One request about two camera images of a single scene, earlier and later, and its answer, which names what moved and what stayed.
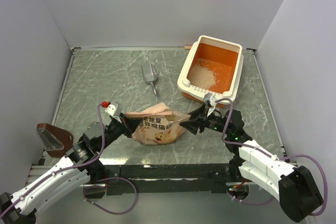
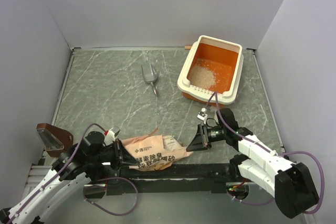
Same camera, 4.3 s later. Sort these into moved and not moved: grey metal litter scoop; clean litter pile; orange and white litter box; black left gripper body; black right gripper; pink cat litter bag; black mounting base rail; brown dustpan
Moved: pink cat litter bag; black left gripper body; black right gripper
Not moved: orange and white litter box; brown dustpan; black mounting base rail; grey metal litter scoop; clean litter pile
